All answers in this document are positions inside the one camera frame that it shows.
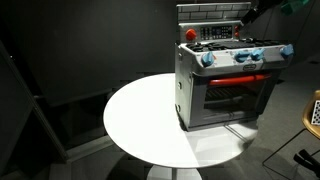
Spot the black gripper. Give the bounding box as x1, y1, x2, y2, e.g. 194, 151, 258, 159
240, 0, 284, 26

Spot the orange round stove dial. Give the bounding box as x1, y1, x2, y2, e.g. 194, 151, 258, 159
185, 28, 198, 42

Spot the grey toy oven door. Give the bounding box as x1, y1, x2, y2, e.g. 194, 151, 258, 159
189, 69, 278, 130

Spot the grey toy stove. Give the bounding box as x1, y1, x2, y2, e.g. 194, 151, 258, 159
174, 2, 296, 132

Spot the green plastic object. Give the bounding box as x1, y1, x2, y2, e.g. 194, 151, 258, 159
280, 0, 312, 16

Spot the yellow chair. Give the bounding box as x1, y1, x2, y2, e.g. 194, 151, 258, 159
262, 89, 320, 180

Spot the orange oven door handle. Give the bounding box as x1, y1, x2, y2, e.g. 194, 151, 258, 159
208, 73, 272, 88

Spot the white round pedestal table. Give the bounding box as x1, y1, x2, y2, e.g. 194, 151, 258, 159
102, 72, 260, 180

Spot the grey metal frame beam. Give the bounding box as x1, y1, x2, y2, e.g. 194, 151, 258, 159
0, 39, 69, 164

